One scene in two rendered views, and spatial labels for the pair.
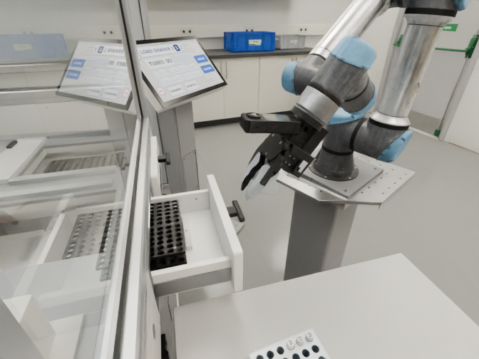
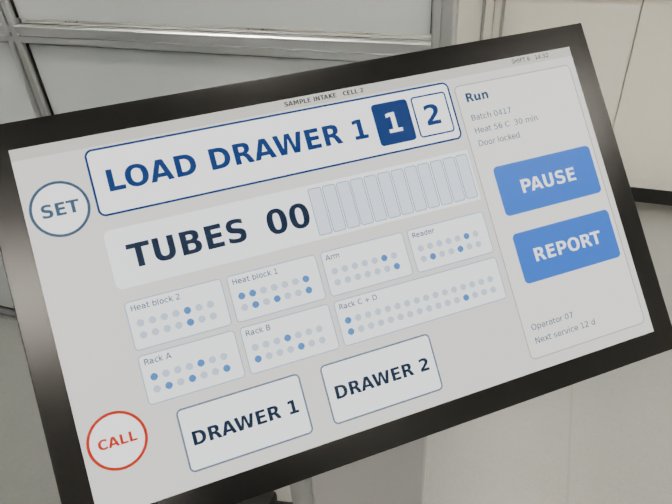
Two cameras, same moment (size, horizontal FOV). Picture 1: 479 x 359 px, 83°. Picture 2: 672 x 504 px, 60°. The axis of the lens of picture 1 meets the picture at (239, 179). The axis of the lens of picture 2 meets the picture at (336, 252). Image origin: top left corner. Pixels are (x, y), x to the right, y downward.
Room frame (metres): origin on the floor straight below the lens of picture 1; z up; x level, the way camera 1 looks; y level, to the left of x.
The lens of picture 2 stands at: (1.09, 0.03, 1.35)
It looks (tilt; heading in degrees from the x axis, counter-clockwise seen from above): 36 degrees down; 44
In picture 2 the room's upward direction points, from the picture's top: 4 degrees counter-clockwise
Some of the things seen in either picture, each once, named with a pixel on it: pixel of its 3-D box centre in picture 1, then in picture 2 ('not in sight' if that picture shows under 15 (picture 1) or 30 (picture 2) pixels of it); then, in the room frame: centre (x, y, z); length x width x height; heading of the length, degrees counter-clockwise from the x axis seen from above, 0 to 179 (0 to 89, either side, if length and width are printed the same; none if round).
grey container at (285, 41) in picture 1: (288, 41); not in sight; (4.36, -0.71, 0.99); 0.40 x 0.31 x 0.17; 112
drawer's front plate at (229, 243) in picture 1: (222, 224); not in sight; (0.48, 0.04, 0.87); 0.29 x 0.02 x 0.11; 15
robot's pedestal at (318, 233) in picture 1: (317, 243); not in sight; (0.92, -0.36, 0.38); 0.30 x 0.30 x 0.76; 42
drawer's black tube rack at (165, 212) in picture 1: (130, 242); not in sight; (0.42, 0.23, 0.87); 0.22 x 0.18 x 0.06; 105
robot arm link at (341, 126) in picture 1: (344, 128); not in sight; (0.91, -0.37, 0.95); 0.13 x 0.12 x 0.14; 44
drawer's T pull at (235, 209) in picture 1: (232, 211); not in sight; (0.48, 0.01, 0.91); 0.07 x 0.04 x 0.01; 15
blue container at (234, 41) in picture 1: (249, 41); not in sight; (4.05, -0.13, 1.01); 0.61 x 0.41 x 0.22; 112
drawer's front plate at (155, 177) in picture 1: (156, 169); not in sight; (0.74, 0.26, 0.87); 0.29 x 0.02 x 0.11; 15
